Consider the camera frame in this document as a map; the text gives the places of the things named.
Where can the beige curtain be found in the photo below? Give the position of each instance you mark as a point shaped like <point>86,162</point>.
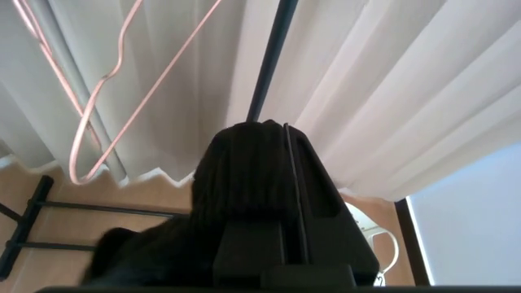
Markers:
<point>407,101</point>

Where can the white laundry basket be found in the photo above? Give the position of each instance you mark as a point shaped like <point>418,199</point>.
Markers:
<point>364,226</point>

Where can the black shorts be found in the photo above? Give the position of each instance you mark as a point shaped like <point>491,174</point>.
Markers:
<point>244,171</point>

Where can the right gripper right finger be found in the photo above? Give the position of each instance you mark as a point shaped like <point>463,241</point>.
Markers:
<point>325,228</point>

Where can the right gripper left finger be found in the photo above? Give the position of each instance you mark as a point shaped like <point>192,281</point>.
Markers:
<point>248,244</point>

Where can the black clothes rack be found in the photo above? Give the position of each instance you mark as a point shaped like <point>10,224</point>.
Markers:
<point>270,61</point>

